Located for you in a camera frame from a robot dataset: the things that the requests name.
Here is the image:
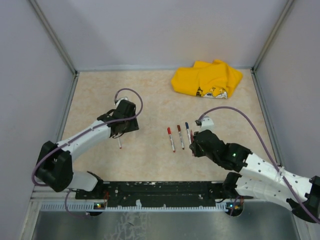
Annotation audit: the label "dark red pen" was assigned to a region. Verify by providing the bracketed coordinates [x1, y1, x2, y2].
[190, 129, 195, 157]

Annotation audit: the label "white pen blue markings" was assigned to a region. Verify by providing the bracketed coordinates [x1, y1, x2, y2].
[178, 131, 185, 150]

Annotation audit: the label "white pen red tip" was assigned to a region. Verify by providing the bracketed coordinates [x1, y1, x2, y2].
[168, 134, 176, 153]

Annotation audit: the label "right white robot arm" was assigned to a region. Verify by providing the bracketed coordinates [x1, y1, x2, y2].
[189, 129, 320, 223]

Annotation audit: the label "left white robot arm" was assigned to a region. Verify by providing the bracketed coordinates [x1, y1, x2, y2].
[32, 97, 139, 199]

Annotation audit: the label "white pen red end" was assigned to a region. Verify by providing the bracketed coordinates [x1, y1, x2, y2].
[117, 138, 122, 149]

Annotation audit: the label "yellow folded t-shirt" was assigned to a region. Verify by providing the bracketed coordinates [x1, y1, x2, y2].
[171, 59, 243, 99]

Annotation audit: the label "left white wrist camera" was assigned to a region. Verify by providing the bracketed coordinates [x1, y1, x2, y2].
[114, 96, 129, 106]

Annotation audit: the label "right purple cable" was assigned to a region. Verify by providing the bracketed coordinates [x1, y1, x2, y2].
[198, 106, 318, 222]

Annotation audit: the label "purple cable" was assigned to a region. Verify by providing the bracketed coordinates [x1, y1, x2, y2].
[198, 106, 318, 222]
[31, 88, 144, 218]

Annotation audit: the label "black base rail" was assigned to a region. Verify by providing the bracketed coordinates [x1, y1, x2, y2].
[75, 181, 238, 208]

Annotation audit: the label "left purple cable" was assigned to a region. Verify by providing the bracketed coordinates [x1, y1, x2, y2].
[31, 88, 144, 218]

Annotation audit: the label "white slotted cable duct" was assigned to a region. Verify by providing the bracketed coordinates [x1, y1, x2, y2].
[39, 201, 242, 213]

